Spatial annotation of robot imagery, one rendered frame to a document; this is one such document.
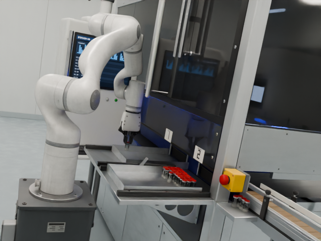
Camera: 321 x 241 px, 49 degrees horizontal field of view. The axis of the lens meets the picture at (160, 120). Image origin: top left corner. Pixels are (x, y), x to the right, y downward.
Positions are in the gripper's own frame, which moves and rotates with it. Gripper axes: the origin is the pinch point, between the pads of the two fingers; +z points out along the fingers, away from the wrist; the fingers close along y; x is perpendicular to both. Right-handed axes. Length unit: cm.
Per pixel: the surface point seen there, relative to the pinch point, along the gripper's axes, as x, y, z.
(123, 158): 15.1, 6.3, 6.1
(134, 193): 56, 14, 7
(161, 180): 38.9, -4.9, 7.9
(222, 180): 67, -16, -3
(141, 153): -3.6, -10.1, 8.0
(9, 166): -230, 51, 96
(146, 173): 29.6, -1.3, 7.9
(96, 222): -96, -18, 96
